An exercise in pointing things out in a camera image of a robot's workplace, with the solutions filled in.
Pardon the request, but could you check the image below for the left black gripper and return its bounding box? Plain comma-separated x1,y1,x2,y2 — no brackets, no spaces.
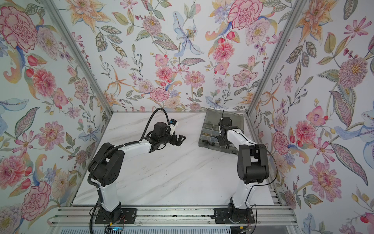
158,132,186,145

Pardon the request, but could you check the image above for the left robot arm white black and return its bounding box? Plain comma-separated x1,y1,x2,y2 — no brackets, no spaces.
87,119,186,213

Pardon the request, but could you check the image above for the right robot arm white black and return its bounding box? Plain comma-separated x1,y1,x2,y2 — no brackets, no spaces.
217,117,270,217

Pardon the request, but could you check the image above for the grey plastic organizer box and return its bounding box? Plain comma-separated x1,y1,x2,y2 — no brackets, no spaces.
198,108,244,155

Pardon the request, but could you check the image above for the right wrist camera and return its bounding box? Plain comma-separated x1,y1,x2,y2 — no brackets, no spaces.
219,117,232,127

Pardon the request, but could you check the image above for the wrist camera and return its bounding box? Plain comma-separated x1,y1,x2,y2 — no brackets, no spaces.
219,117,232,127
169,119,178,136

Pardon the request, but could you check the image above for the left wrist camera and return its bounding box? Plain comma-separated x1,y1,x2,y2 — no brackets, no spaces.
169,119,178,136

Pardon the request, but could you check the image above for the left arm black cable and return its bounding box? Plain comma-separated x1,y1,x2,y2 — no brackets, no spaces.
87,107,170,234

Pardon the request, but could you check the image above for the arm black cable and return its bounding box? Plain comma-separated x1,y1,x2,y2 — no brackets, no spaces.
220,109,278,234
87,107,170,234

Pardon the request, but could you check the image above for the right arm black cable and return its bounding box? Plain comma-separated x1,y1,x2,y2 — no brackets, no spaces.
220,109,278,234

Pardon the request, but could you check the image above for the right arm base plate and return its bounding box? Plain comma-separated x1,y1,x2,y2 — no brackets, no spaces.
211,208,255,225

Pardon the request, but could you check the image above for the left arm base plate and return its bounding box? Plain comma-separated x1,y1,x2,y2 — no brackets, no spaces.
94,208,137,225

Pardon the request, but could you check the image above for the aluminium front rail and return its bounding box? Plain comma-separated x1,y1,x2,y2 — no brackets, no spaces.
47,205,298,227

